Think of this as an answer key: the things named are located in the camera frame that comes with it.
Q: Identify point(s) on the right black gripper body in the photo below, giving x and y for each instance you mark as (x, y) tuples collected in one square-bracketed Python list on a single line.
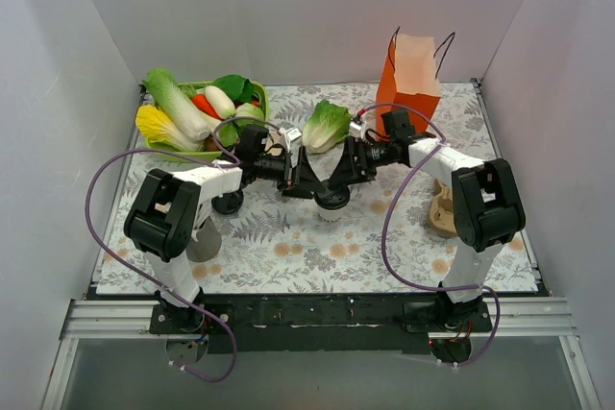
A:
[(356, 160)]

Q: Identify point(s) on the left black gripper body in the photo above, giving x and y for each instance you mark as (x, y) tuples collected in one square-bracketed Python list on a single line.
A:
[(289, 172)]

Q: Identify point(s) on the black plastic cup lid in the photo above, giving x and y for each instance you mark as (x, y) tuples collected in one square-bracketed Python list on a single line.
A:
[(333, 199)]

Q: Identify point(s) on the white paper coffee cup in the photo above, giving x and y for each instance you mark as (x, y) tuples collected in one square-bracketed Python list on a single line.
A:
[(330, 215)]

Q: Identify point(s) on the orange paper bag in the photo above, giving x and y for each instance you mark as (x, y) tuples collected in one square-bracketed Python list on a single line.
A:
[(408, 77)]

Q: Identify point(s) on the brown cardboard cup carrier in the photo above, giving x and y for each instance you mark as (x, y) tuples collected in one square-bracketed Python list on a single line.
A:
[(441, 210)]

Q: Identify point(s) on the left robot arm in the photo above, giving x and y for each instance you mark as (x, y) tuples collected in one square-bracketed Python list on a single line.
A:
[(170, 218)]

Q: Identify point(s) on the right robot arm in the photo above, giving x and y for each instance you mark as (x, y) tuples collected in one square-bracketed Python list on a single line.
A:
[(487, 209)]

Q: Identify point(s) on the floral table mat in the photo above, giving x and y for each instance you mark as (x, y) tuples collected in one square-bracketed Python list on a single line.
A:
[(275, 244)]

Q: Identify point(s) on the loose green lettuce head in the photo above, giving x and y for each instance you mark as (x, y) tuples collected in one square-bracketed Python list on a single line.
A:
[(327, 126)]

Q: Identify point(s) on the white radish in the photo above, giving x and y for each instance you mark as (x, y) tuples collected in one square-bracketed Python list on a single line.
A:
[(221, 103)]

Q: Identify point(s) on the green bok choy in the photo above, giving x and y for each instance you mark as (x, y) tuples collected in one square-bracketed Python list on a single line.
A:
[(246, 101)]

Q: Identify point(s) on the orange carrot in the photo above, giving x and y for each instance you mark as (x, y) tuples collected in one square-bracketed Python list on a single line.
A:
[(201, 102)]

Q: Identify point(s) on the grey straw holder cup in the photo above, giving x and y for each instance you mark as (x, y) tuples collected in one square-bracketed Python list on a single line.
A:
[(205, 243)]

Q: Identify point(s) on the napa cabbage green white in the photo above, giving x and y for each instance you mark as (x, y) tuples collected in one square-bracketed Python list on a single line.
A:
[(177, 106)]

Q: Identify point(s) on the yellow cabbage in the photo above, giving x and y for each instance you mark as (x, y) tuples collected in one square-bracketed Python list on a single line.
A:
[(157, 127)]

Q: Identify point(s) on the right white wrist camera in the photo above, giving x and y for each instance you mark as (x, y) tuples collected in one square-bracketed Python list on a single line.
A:
[(357, 128)]

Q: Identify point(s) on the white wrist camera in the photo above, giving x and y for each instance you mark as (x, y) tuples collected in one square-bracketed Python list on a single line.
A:
[(290, 138), (357, 128)]

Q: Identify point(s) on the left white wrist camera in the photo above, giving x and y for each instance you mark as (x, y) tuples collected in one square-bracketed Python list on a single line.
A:
[(290, 138)]

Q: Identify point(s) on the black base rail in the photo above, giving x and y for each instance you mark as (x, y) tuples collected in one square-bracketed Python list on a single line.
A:
[(329, 322)]

